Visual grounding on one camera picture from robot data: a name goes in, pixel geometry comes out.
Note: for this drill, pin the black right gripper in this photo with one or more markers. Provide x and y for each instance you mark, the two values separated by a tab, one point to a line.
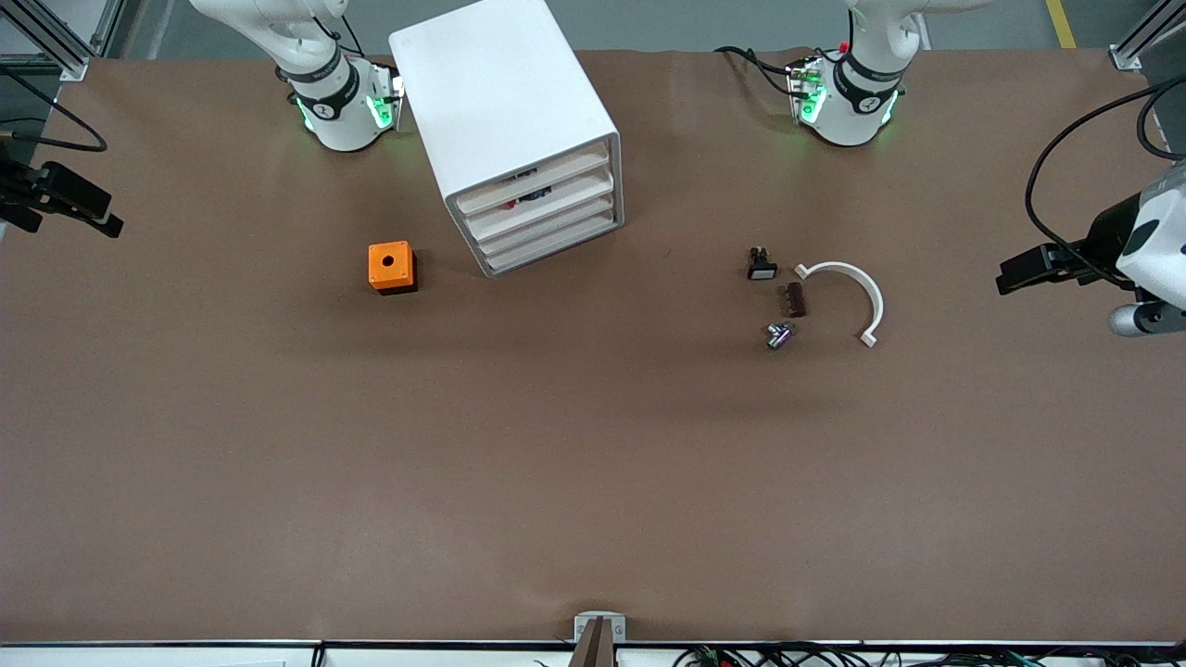
20	188

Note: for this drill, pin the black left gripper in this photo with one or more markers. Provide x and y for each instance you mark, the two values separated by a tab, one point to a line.
1100	235

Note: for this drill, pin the white plastic drawer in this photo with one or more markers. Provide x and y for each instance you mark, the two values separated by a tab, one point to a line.
553	250
548	229
533	179
548	207

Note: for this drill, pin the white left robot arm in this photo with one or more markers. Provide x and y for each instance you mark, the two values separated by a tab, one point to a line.
848	116

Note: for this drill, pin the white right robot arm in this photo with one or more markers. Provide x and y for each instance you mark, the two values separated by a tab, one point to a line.
338	116

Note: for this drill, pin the white drawer cabinet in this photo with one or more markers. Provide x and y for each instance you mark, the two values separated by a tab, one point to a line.
491	83

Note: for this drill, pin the white curved plastic piece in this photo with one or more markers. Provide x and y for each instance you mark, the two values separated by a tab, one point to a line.
866	283

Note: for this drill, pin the brown terminal block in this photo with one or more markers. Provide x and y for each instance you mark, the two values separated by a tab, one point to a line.
793	300

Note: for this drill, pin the orange box with hole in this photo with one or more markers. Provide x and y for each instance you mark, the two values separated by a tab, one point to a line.
378	269

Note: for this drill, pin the aluminium frame profile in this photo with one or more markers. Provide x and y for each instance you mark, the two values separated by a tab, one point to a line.
69	51
1140	37

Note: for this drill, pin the small silver metal switch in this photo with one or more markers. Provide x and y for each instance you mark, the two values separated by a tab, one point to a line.
778	335

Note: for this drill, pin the black switch with white face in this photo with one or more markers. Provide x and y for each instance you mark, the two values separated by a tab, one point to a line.
761	269

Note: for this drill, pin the white table edge rail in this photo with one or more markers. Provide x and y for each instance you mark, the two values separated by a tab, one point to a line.
185	656

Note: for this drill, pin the grey metal bracket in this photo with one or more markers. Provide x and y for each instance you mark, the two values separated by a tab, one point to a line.
584	625

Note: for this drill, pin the brown camera post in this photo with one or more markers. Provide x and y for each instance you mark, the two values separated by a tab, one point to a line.
595	648

